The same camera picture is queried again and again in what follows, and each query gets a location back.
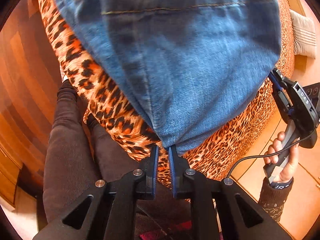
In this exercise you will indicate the person's legs dark trousers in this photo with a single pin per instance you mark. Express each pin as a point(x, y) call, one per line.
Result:
point(75, 162)

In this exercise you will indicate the leopard print bed cover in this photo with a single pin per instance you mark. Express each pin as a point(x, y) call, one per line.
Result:
point(109, 105)

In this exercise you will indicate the person's right hand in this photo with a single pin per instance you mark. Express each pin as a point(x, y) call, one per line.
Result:
point(281, 167)

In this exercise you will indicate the right forearm knitted sleeve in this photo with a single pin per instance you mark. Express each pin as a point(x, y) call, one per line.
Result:
point(273, 197)

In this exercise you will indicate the grey striped pillow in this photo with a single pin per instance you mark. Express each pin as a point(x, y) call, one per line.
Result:
point(304, 33)

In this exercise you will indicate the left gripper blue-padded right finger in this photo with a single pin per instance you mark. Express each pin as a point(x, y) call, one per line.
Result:
point(220, 209)

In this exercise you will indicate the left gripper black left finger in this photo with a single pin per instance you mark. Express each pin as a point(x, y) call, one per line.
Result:
point(107, 210)

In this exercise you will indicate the blue denim jeans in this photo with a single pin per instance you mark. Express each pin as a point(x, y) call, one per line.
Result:
point(186, 66)

